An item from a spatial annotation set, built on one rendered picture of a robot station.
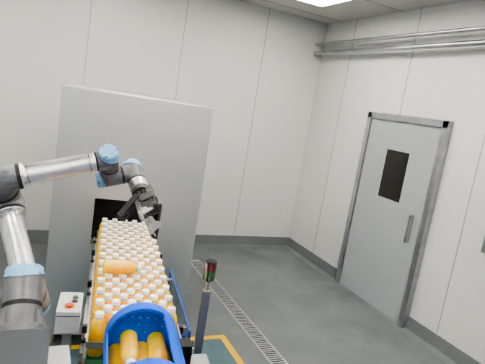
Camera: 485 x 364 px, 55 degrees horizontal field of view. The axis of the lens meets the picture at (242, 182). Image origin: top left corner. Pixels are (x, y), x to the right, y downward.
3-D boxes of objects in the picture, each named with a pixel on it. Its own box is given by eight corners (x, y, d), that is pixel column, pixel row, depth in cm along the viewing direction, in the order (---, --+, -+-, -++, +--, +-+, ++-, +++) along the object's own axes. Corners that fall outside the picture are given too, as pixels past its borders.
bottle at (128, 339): (125, 325, 179) (126, 352, 161) (141, 332, 181) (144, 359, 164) (115, 340, 179) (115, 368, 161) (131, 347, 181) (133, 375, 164)
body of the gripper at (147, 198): (156, 203, 179) (149, 180, 186) (136, 211, 178) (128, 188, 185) (162, 213, 186) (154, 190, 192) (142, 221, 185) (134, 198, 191)
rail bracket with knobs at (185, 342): (169, 367, 200) (172, 346, 199) (167, 358, 207) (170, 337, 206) (192, 367, 203) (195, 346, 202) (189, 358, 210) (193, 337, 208)
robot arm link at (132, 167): (120, 171, 198) (140, 167, 202) (126, 190, 192) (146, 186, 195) (119, 158, 193) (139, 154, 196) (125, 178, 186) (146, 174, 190)
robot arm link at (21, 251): (10, 315, 147) (-20, 179, 170) (19, 329, 159) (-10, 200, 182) (50, 302, 151) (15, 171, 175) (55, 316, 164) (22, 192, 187)
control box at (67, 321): (53, 334, 194) (55, 310, 192) (58, 311, 213) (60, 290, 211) (79, 334, 197) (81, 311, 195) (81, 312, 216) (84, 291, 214)
